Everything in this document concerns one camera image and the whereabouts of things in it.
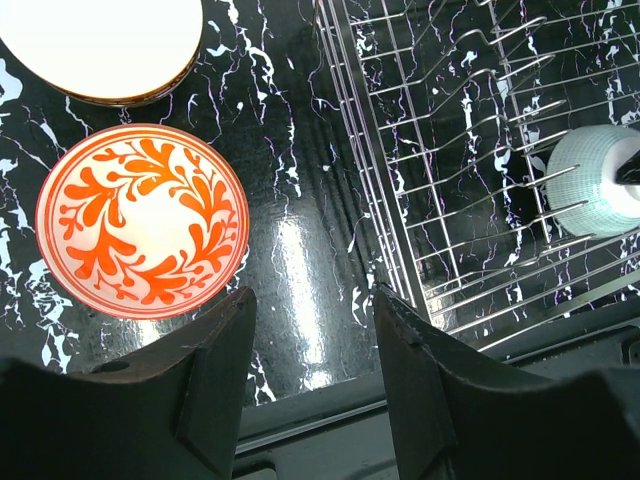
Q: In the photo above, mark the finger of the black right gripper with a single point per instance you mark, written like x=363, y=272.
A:
x=628, y=174

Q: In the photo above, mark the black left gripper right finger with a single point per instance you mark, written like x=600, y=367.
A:
x=456, y=413

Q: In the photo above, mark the pale green upturned bowl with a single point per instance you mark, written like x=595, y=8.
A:
x=580, y=181

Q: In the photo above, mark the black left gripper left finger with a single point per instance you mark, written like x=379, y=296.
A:
x=170, y=410

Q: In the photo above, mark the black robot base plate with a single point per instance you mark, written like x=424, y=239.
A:
x=343, y=431

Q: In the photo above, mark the orange bowl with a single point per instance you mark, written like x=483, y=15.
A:
x=112, y=52

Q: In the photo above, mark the wire dish rack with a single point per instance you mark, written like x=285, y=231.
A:
x=452, y=109

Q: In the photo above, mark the red white floral bowl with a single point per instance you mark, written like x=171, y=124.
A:
x=142, y=221

